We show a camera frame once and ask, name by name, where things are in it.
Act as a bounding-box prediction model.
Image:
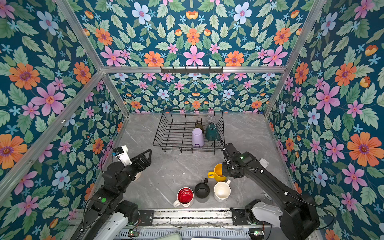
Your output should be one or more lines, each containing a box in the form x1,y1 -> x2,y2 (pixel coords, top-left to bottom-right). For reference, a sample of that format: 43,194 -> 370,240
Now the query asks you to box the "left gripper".
116,148 -> 153,195

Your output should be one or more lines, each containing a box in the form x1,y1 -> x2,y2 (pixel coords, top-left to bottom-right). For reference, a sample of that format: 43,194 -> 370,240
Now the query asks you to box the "yellow mug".
208,164 -> 227,182

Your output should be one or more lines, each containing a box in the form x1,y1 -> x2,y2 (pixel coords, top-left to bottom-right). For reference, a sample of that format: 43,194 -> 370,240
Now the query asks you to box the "dark green mug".
206,123 -> 221,141

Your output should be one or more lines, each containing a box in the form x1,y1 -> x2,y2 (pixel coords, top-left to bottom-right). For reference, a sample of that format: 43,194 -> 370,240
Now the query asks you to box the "lilac plastic cup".
192,128 -> 205,148

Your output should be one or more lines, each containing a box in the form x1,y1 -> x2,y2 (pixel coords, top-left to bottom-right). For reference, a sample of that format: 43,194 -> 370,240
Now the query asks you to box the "clear plastic cup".
207,114 -> 216,126

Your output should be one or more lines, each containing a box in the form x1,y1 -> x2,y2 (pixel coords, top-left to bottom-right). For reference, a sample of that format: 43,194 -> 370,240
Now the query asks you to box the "olive glass cup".
195,118 -> 204,134

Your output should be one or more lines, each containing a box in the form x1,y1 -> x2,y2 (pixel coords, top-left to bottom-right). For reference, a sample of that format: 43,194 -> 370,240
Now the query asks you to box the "black wire dish rack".
153,109 -> 226,154

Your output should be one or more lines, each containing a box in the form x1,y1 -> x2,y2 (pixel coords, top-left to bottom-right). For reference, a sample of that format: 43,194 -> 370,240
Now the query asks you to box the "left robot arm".
71,146 -> 152,240

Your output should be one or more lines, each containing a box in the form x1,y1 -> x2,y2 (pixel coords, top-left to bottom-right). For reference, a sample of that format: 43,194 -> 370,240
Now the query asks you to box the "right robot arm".
222,144 -> 320,240

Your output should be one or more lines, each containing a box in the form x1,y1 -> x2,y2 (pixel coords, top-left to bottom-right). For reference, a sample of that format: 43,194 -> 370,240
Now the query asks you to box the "pink alarm clock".
133,172 -> 143,182

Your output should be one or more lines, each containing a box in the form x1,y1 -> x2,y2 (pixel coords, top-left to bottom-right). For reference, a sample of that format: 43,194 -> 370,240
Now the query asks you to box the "white remote control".
259,158 -> 269,168

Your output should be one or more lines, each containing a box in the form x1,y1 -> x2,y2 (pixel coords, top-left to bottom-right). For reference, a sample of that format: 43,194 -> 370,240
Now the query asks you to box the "white cream mug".
214,180 -> 231,203

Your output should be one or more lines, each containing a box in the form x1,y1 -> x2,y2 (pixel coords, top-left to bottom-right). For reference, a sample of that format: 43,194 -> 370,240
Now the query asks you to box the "black mug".
195,178 -> 210,199

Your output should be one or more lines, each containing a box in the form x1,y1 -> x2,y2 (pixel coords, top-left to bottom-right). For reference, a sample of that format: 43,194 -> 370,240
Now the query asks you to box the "red and white mug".
173,187 -> 195,208

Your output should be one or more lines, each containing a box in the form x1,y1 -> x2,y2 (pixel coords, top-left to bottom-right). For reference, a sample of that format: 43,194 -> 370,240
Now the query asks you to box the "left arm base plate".
137,210 -> 155,227

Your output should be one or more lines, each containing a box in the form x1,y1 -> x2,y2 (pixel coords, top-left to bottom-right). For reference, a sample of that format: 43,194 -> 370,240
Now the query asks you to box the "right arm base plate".
230,208 -> 264,226

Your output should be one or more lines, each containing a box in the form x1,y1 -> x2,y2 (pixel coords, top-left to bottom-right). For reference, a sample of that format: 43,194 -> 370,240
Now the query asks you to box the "black hook rail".
160,67 -> 224,74

